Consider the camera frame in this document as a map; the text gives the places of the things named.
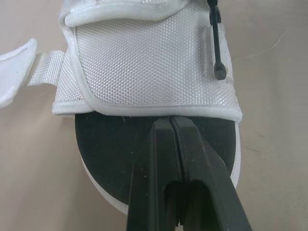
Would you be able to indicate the white sandal with black footbed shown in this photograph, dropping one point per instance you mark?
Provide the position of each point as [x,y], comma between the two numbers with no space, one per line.
[144,72]

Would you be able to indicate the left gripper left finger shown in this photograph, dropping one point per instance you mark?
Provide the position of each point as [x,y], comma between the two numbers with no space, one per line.
[154,168]

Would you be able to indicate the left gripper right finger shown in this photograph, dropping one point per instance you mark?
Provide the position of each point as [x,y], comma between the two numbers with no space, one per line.
[207,173]

